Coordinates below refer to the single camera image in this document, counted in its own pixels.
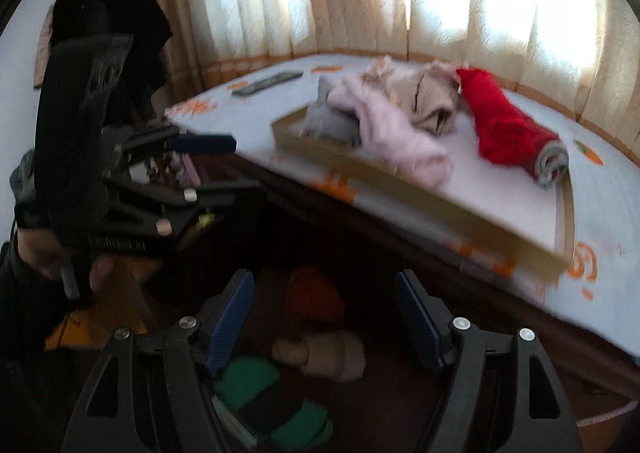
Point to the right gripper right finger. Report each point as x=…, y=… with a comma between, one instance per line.
x=433, y=316

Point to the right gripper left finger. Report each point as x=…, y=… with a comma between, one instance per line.
x=224, y=318

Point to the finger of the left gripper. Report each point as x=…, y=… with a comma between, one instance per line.
x=209, y=193
x=203, y=144

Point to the green striped underwear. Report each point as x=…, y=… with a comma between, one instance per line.
x=261, y=406

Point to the tan underwear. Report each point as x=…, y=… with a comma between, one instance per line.
x=335, y=356

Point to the white grey underwear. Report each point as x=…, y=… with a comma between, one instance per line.
x=323, y=122

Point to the light pink mesh underwear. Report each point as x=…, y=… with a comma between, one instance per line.
x=387, y=134

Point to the beige pink underwear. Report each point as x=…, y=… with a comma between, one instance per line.
x=429, y=95

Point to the dark red underwear in drawer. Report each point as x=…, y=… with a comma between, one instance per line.
x=309, y=295

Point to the person's left hand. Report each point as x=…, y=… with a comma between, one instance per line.
x=43, y=252

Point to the black hanging clothes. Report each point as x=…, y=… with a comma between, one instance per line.
x=105, y=22

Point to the black smartphone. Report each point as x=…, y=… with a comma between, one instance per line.
x=267, y=83

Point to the cardboard tray box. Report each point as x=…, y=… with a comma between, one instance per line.
x=478, y=227

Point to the white persimmon print tablecloth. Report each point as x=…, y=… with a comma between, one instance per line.
x=599, y=292

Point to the cream patterned curtain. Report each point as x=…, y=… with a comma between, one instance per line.
x=580, y=57

